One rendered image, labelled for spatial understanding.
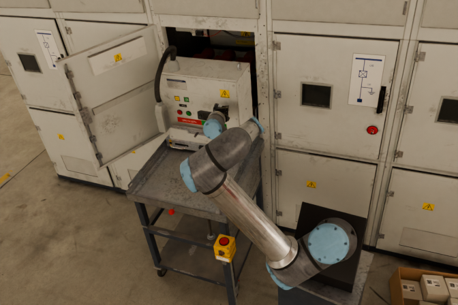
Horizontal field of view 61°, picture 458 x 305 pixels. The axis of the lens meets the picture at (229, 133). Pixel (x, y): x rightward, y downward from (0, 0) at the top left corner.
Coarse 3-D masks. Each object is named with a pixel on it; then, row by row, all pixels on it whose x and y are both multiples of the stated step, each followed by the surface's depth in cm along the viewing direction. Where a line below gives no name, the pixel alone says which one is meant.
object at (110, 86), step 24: (96, 48) 211; (120, 48) 221; (144, 48) 233; (72, 72) 207; (96, 72) 216; (120, 72) 230; (144, 72) 242; (72, 96) 212; (96, 96) 225; (120, 96) 235; (144, 96) 249; (96, 120) 231; (120, 120) 243; (144, 120) 257; (96, 144) 238; (120, 144) 250; (96, 168) 242
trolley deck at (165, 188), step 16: (176, 160) 244; (256, 160) 243; (160, 176) 233; (176, 176) 232; (128, 192) 224; (144, 192) 223; (160, 192) 222; (176, 192) 221; (192, 192) 220; (176, 208) 215; (192, 208) 210; (208, 208) 209
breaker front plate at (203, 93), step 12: (192, 84) 218; (204, 84) 215; (216, 84) 212; (228, 84) 209; (168, 96) 230; (180, 96) 226; (192, 96) 223; (204, 96) 220; (216, 96) 217; (168, 108) 235; (180, 108) 232; (192, 108) 228; (204, 108) 225; (180, 132) 244; (192, 132) 240
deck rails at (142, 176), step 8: (160, 144) 247; (256, 144) 249; (160, 152) 248; (152, 160) 240; (160, 160) 245; (248, 160) 237; (144, 168) 233; (152, 168) 239; (240, 168) 225; (136, 176) 226; (144, 176) 233; (240, 176) 226; (128, 184) 219; (136, 184) 227; (136, 192) 223
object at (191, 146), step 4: (168, 136) 252; (168, 140) 250; (176, 140) 248; (180, 140) 247; (184, 140) 246; (168, 144) 252; (176, 144) 250; (180, 144) 248; (184, 144) 247; (188, 144) 246; (192, 144) 244; (196, 144) 243; (200, 144) 242; (204, 144) 241; (188, 148) 248; (192, 148) 246; (196, 148) 245
